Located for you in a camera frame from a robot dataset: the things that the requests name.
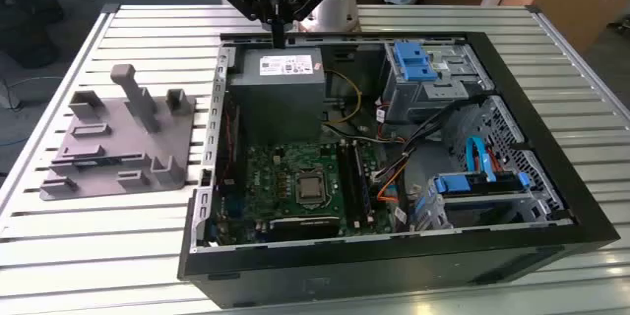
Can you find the black graphics card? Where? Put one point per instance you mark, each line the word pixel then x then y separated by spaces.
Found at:
pixel 304 228

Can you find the grey power supply unit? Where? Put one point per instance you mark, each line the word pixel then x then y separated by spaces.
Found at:
pixel 275 108

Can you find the black office chair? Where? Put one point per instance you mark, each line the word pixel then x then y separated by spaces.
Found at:
pixel 30 34

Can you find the green motherboard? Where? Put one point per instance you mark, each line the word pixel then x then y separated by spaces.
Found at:
pixel 266 182

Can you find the hard disk in blue carrier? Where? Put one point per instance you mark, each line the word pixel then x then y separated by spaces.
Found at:
pixel 455 184

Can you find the silver CPU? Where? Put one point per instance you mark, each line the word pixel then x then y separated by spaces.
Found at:
pixel 310 186

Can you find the metal disk bay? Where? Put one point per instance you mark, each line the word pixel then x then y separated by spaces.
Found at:
pixel 485 197

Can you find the grey parts rack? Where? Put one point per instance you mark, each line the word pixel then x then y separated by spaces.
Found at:
pixel 172 138

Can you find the grey metal drive cage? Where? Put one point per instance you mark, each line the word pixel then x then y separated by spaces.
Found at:
pixel 443 90

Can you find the blue plastic drive latch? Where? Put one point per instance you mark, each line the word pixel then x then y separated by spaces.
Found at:
pixel 411 60

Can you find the black PC case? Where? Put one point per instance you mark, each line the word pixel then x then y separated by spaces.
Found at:
pixel 394 267

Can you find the CPU socket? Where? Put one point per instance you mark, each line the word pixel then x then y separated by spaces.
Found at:
pixel 311 205

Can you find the black chair base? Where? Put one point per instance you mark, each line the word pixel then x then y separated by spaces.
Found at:
pixel 622 25

